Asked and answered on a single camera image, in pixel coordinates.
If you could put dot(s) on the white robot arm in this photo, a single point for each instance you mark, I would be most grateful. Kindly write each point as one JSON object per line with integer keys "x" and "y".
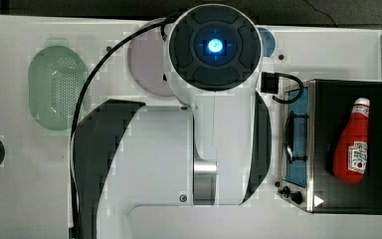
{"x": 212, "y": 149}

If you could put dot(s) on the lilac round plate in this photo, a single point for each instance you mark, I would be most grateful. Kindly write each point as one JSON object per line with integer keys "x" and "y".
{"x": 145, "y": 60}

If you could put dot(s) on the blue cup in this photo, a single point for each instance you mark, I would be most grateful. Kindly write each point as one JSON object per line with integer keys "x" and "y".
{"x": 269, "y": 41}

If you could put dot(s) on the black toaster oven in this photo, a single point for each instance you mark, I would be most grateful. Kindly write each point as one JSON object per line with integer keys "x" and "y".
{"x": 332, "y": 159}

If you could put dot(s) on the green perforated colander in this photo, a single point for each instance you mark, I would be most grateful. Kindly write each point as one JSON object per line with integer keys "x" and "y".
{"x": 55, "y": 79}

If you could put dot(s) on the red ketchup bottle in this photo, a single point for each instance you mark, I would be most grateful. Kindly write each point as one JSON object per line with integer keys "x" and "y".
{"x": 351, "y": 154}

